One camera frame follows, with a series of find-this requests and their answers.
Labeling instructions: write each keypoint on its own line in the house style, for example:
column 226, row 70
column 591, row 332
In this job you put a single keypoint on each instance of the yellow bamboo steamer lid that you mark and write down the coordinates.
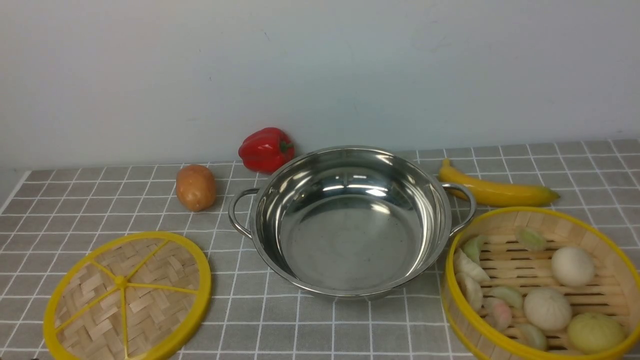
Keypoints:
column 139, row 297

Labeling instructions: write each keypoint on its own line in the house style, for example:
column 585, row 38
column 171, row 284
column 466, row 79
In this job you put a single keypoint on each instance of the yellow bamboo steamer basket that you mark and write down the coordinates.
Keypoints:
column 614, row 291

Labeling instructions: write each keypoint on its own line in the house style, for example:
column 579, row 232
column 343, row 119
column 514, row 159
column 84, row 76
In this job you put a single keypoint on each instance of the stainless steel pot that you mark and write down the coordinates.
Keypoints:
column 351, row 222

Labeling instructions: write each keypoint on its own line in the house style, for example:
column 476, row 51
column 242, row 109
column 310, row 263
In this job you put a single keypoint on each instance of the red bell pepper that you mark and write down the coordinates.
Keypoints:
column 266, row 150

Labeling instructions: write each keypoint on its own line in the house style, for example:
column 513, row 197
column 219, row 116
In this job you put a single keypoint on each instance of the brown potato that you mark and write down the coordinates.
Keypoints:
column 196, row 187

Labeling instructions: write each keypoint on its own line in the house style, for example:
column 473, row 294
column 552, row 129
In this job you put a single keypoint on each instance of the white dumpling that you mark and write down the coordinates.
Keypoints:
column 464, row 265
column 471, row 290

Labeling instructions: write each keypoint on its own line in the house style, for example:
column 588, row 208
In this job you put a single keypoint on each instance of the green dumpling upper left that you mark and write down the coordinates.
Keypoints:
column 472, row 248

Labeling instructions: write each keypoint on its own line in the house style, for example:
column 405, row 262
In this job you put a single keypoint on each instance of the yellow banana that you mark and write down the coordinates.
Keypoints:
column 498, row 194

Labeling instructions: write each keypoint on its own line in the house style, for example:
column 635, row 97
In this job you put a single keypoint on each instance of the white dumpling lower left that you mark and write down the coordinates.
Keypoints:
column 471, row 290

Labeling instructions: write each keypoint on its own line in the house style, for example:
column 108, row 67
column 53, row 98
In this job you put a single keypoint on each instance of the green dumpling top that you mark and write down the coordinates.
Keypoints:
column 531, row 239

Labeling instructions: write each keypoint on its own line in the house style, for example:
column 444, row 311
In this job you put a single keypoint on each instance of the pink dumpling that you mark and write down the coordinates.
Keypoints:
column 499, row 314

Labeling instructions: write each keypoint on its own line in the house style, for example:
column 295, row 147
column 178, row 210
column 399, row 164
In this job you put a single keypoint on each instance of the green dumpling centre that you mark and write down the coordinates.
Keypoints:
column 512, row 296

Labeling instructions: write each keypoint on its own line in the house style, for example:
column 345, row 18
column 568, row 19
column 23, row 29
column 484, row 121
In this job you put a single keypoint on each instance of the beige steamed bun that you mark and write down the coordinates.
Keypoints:
column 547, row 309

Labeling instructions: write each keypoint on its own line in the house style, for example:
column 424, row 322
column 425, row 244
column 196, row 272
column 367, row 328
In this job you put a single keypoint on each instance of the white steamed bun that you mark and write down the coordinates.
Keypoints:
column 572, row 266

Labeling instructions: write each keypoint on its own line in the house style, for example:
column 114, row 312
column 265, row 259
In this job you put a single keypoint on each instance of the grey checkered tablecloth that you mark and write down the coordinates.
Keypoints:
column 50, row 219

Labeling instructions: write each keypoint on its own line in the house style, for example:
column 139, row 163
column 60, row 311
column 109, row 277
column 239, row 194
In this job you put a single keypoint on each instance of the yellow-green steamed bun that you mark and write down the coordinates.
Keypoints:
column 593, row 333

